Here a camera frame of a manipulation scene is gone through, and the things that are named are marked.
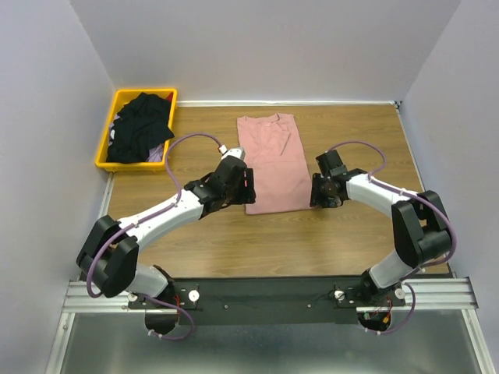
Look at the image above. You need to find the pink t shirt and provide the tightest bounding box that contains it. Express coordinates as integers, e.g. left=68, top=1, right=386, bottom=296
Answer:
left=236, top=113, right=312, bottom=215

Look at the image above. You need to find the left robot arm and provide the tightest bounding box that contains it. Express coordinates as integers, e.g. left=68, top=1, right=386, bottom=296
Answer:
left=76, top=164, right=256, bottom=308

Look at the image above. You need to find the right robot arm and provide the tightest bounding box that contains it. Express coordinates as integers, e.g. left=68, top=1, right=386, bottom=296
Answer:
left=310, top=169, right=457, bottom=305

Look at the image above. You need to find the lavender t shirt in bin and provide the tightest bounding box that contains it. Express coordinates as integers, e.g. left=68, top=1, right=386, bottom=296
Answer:
left=147, top=143, right=167, bottom=163

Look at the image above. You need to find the black t shirt in bin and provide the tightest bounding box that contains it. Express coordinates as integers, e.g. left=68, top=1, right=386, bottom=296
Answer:
left=106, top=93, right=174, bottom=164

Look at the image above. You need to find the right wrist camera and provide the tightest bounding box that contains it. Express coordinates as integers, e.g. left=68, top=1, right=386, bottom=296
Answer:
left=316, top=150, right=348, bottom=178

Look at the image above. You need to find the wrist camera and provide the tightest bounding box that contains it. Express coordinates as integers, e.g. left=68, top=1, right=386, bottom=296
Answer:
left=215, top=145, right=247, bottom=175
left=316, top=150, right=348, bottom=178

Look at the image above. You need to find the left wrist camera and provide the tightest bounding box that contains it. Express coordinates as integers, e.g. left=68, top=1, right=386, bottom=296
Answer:
left=215, top=145, right=247, bottom=175

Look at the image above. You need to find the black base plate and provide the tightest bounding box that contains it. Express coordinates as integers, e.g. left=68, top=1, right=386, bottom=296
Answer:
left=128, top=276, right=406, bottom=329

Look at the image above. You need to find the aluminium frame rail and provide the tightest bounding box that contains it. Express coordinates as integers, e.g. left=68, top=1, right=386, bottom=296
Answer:
left=45, top=172, right=115, bottom=373

